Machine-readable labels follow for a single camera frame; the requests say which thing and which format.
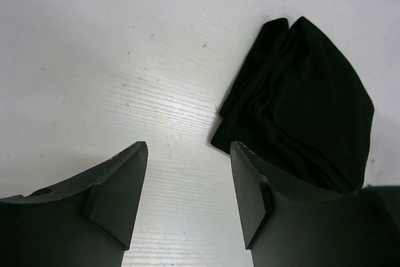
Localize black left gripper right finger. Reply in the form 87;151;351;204
230;142;399;266

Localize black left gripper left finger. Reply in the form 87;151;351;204
1;141;147;266

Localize black tank top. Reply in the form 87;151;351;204
211;17;374;194

